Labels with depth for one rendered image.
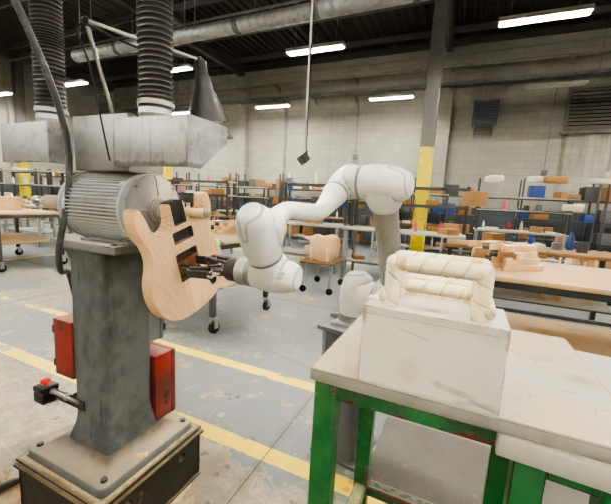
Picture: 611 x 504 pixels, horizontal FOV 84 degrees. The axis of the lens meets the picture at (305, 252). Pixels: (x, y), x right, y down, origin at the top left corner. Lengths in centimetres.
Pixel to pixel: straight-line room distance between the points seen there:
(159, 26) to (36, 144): 65
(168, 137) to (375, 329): 76
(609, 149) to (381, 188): 1141
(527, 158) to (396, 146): 380
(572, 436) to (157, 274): 105
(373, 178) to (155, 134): 73
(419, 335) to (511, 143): 1150
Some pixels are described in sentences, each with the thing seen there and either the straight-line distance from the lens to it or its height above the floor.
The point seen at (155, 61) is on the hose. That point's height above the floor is 169.
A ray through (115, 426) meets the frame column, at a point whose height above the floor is 40.
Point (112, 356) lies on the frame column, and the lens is 153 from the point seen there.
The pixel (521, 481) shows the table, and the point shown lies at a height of 80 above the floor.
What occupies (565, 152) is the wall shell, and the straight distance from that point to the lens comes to 1228.
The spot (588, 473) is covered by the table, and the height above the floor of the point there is 88.
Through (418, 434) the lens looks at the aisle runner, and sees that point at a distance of 234.
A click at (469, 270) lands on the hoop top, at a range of 70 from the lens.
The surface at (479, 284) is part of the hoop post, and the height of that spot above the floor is 118.
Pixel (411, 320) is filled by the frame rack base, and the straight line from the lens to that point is 72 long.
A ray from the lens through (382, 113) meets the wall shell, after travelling 1258.
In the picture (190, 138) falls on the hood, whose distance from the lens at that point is 104.
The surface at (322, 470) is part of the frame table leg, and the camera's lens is 98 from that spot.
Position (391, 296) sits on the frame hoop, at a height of 113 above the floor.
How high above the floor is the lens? 131
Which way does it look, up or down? 8 degrees down
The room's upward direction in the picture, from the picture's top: 3 degrees clockwise
